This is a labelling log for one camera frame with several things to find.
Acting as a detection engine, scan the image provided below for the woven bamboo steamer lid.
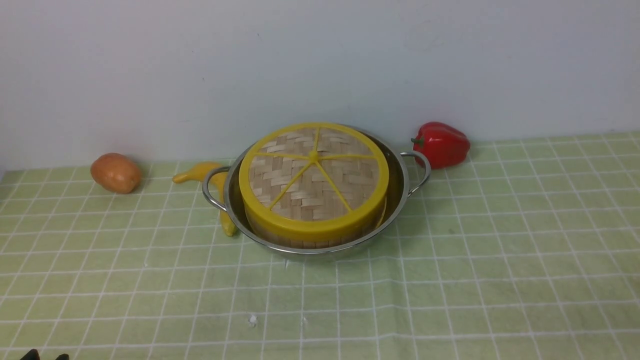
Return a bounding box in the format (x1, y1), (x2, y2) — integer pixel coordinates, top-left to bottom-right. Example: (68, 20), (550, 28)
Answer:
(238, 121), (390, 219)

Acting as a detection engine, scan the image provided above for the green checked tablecloth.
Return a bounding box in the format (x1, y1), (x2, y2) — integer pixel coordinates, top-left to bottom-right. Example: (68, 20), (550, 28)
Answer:
(0, 132), (640, 360)

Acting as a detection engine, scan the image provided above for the bamboo steamer basket yellow rim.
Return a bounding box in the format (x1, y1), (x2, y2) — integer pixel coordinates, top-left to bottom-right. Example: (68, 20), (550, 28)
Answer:
(245, 199), (387, 249)

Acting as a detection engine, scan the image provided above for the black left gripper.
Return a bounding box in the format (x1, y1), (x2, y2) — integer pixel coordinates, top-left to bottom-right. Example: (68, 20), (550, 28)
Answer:
(20, 349), (70, 360)

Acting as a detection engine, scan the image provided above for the yellow banana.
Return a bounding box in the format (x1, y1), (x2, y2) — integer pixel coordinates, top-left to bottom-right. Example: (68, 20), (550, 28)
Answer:
(172, 161), (237, 237)

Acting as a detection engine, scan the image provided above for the stainless steel pot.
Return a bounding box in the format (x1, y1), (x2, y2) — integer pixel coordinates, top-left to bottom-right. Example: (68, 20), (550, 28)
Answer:
(200, 127), (432, 262)

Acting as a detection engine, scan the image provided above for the red bell pepper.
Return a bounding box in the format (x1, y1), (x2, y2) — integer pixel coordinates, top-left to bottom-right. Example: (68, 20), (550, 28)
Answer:
(410, 121), (471, 170)

